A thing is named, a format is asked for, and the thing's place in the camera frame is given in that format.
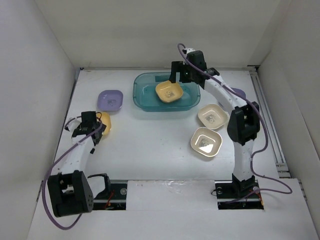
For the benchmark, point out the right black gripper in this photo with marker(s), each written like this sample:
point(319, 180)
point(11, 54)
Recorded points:
point(175, 67)

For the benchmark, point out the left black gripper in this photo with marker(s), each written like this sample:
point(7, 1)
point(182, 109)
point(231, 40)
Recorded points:
point(100, 131)

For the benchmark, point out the yellow square plate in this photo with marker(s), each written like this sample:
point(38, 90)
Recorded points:
point(169, 92)

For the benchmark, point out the purple square plate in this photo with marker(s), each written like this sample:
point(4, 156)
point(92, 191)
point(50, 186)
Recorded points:
point(239, 91)
point(110, 100)

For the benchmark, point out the teal plastic bin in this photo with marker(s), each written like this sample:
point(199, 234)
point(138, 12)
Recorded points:
point(153, 92)

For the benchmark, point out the cream square plate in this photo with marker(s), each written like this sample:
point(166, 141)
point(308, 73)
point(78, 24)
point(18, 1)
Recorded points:
point(212, 116)
point(206, 142)

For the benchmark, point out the cream square plate front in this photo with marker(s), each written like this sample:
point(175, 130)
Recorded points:
point(206, 142)

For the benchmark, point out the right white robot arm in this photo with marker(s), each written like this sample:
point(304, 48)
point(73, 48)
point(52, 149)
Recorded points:
point(243, 124)

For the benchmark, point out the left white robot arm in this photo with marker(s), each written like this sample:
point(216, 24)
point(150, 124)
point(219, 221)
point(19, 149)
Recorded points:
point(69, 190)

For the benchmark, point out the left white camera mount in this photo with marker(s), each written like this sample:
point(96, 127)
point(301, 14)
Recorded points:
point(72, 124)

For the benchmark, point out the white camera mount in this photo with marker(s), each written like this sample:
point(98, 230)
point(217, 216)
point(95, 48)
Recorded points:
point(72, 124)
point(186, 50)

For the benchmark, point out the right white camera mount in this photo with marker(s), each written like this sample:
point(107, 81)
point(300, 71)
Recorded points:
point(186, 50)

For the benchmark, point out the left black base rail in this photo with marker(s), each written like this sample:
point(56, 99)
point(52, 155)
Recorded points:
point(114, 200)

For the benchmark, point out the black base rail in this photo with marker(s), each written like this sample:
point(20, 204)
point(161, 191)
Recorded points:
point(229, 199)
point(114, 200)

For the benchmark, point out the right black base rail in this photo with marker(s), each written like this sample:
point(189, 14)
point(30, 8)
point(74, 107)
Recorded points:
point(229, 199)

